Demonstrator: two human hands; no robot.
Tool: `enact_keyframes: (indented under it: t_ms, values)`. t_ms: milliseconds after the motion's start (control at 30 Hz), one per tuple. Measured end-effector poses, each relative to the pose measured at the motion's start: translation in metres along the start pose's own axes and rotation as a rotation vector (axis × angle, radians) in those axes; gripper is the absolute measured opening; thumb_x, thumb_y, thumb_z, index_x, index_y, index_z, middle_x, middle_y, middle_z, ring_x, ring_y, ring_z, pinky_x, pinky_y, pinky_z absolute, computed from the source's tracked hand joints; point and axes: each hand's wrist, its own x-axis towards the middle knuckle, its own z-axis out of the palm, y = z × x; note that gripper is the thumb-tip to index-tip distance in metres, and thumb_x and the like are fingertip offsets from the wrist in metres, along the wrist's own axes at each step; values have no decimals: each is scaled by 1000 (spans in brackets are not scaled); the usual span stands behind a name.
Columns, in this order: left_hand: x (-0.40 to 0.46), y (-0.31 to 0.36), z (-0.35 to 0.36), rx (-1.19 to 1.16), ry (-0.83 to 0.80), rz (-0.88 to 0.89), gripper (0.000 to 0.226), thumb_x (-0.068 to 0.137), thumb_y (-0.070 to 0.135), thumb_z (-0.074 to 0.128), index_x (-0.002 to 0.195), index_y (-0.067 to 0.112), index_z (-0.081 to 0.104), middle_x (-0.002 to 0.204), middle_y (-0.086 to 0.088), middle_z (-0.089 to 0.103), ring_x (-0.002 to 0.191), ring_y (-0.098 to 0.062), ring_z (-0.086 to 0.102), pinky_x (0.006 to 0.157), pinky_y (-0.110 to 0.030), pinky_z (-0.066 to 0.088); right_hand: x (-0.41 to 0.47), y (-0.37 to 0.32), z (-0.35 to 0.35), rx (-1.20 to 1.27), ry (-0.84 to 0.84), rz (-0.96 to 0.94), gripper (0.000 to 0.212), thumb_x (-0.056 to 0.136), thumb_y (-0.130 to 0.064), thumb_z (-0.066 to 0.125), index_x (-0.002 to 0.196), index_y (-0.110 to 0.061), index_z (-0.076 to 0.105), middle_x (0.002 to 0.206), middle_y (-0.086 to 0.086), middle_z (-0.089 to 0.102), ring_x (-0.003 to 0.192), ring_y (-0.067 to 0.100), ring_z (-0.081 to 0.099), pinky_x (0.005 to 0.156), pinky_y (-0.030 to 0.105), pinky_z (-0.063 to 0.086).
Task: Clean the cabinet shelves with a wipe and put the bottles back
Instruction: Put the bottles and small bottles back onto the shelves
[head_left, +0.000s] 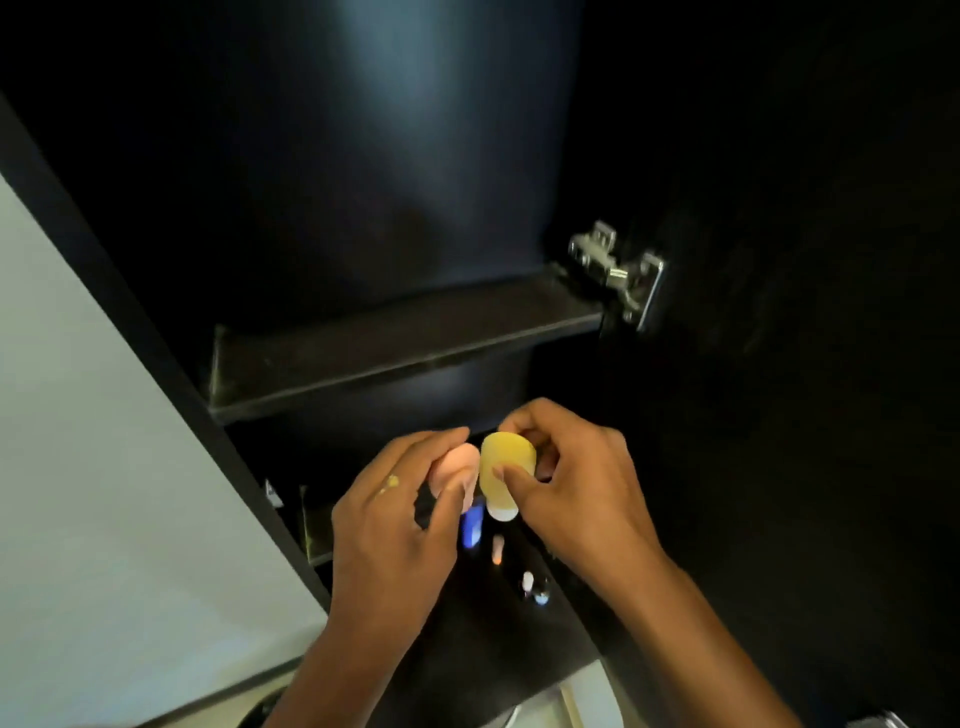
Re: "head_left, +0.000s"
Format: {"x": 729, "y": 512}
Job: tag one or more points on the person's right hand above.
{"x": 592, "y": 502}

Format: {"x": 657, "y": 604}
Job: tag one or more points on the person's left hand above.
{"x": 382, "y": 562}

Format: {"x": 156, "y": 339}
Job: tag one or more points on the blue bottle with label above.
{"x": 472, "y": 529}

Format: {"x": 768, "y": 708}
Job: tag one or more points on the yellow teardrop bottle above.
{"x": 506, "y": 450}

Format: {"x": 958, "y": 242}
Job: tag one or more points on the small white-capped bottle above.
{"x": 527, "y": 581}

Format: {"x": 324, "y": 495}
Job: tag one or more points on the dark dropper bottle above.
{"x": 541, "y": 596}

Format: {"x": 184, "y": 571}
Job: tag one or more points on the small orange tube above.
{"x": 497, "y": 551}

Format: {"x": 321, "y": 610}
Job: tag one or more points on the pink rounded bottle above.
{"x": 454, "y": 461}

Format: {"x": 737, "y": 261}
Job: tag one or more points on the black cabinet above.
{"x": 375, "y": 352}

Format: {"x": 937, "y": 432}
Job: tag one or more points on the person's right forearm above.
{"x": 697, "y": 652}

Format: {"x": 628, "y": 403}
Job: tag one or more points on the person's left forearm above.
{"x": 337, "y": 682}

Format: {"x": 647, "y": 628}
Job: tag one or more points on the metal upper cabinet hinge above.
{"x": 645, "y": 292}

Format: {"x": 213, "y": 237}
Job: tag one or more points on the black cabinet door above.
{"x": 787, "y": 375}

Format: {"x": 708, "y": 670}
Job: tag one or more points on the silver door latch plate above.
{"x": 877, "y": 721}

